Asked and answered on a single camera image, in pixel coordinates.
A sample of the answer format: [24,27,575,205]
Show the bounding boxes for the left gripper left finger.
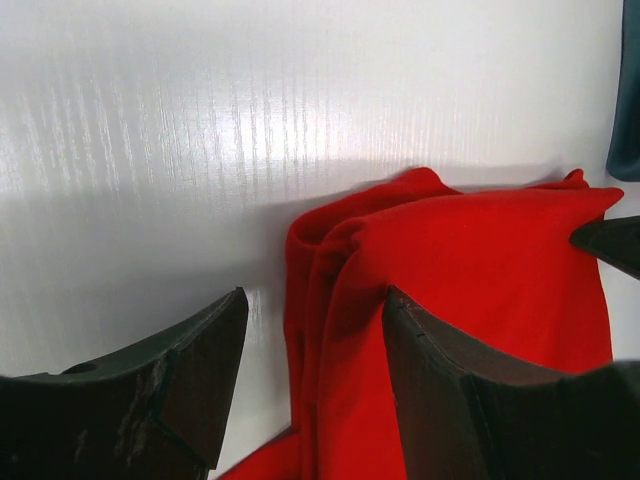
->
[1,289,248,479]

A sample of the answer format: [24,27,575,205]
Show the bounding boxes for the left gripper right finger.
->
[383,287,639,479]

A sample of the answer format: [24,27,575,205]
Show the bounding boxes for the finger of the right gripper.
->
[570,215,640,280]

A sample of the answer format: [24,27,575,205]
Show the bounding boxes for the red t-shirt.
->
[228,168,623,479]

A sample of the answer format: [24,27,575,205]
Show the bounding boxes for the grey-blue t-shirt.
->
[606,0,639,182]

